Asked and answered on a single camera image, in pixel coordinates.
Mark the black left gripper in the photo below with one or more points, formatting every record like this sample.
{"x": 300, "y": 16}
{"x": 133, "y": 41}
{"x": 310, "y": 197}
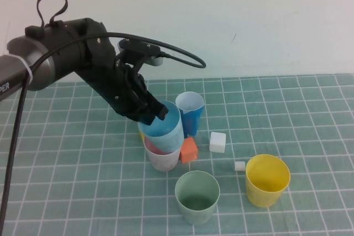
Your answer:
{"x": 108, "y": 81}

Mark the light blue plastic cup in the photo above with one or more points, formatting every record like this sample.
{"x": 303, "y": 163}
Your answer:
{"x": 168, "y": 136}

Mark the green plastic cup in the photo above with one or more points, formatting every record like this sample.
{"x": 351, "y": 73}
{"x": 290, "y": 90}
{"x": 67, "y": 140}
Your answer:
{"x": 193, "y": 216}

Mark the yellow plastic cup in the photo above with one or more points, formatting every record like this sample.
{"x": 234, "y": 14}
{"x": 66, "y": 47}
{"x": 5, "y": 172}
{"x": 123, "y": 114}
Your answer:
{"x": 260, "y": 197}

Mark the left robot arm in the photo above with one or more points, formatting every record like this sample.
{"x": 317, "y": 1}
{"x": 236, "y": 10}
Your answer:
{"x": 55, "y": 53}

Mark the yellow foam cube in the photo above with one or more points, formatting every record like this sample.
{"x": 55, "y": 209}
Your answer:
{"x": 141, "y": 135}

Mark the dark blue paper cup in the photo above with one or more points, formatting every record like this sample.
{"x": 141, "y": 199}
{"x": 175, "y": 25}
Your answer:
{"x": 190, "y": 122}

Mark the pink plastic cup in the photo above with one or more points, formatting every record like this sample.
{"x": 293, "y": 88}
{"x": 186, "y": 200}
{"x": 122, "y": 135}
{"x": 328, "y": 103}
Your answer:
{"x": 163, "y": 161}

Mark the orange foam cube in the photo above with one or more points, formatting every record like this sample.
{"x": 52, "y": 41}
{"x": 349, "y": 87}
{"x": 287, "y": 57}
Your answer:
{"x": 189, "y": 150}

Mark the white foam cube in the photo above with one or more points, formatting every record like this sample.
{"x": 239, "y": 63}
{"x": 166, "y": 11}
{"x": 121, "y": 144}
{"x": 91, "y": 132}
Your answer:
{"x": 217, "y": 142}

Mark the small white cube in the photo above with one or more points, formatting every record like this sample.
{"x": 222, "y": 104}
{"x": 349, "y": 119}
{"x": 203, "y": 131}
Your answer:
{"x": 240, "y": 166}

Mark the green checkered tablecloth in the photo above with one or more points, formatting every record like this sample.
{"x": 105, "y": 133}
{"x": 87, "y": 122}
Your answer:
{"x": 276, "y": 109}

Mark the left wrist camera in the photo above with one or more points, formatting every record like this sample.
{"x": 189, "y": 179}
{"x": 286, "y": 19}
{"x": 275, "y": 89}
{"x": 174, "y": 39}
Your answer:
{"x": 141, "y": 46}

